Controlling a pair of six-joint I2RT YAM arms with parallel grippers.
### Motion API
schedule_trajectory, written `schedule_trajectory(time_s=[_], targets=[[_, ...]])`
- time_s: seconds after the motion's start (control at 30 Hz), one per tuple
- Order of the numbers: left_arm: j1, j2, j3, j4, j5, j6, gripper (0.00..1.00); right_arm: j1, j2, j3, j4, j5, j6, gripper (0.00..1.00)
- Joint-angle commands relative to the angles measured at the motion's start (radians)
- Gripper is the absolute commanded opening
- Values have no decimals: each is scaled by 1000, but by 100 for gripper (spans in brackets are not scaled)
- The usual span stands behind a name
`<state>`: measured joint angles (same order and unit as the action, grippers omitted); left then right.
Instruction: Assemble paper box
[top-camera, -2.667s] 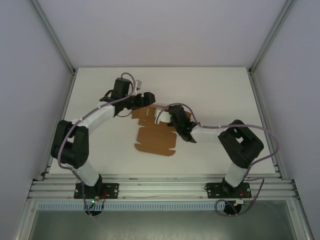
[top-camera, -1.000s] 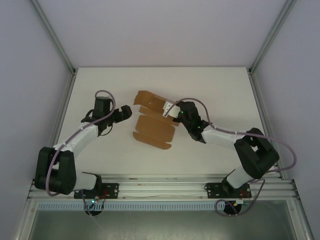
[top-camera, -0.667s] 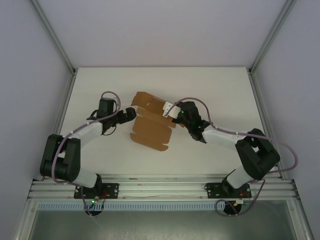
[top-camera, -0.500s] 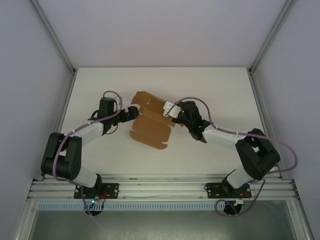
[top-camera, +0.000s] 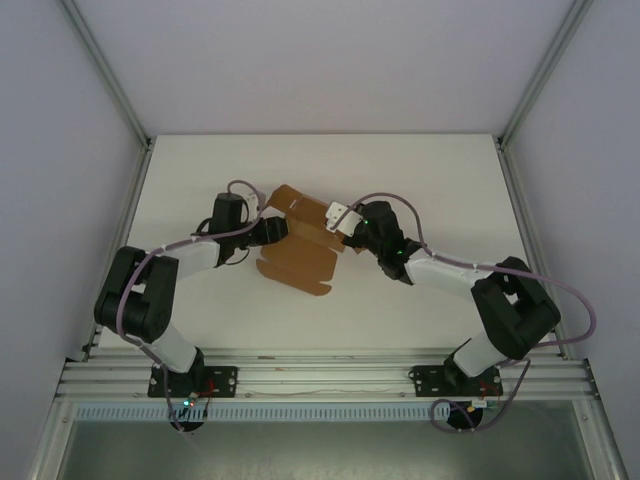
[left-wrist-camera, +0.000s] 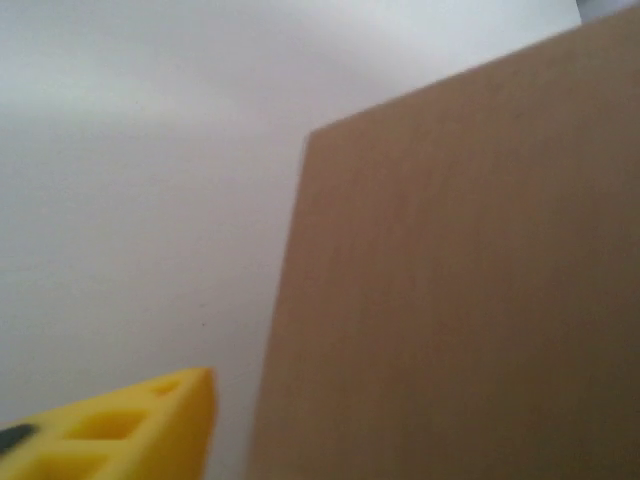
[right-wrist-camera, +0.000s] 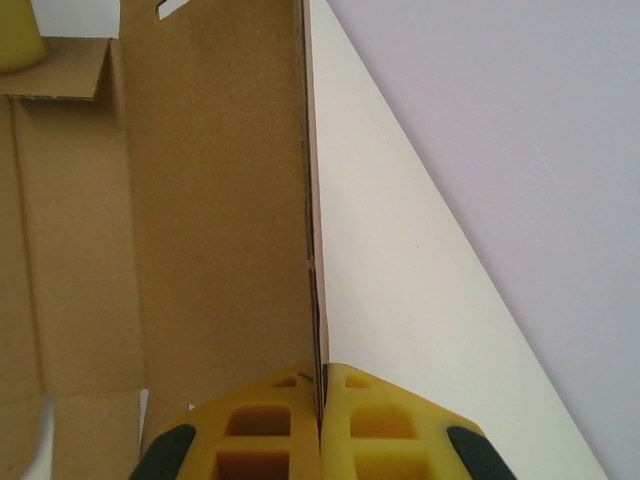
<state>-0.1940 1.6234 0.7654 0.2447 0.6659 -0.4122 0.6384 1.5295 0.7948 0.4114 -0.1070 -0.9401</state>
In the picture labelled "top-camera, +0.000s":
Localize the lilac arm cable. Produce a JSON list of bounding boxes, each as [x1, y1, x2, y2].
[[347, 193, 597, 434], [115, 179, 271, 436]]

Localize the slotted grey cable duct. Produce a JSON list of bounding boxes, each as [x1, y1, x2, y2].
[[73, 403, 504, 422]]

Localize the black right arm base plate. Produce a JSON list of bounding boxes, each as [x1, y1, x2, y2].
[[408, 363, 502, 399]]

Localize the aluminium table side rail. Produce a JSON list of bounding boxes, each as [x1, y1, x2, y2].
[[79, 139, 154, 362], [493, 138, 574, 361]]

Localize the lilac left arm cable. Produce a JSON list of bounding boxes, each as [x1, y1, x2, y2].
[[115, 179, 271, 436]]

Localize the brown cardboard paper box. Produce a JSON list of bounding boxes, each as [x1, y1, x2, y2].
[[255, 184, 346, 298]]

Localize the lilac right arm cable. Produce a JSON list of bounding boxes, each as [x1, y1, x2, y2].
[[347, 193, 597, 434]]

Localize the aluminium mounting rail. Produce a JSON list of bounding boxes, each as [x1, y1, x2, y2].
[[53, 346, 600, 402]]

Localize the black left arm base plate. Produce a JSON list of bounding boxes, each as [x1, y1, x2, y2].
[[147, 365, 239, 399]]

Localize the aluminium frame post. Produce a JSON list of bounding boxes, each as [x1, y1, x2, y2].
[[60, 0, 154, 151], [496, 0, 597, 147]]

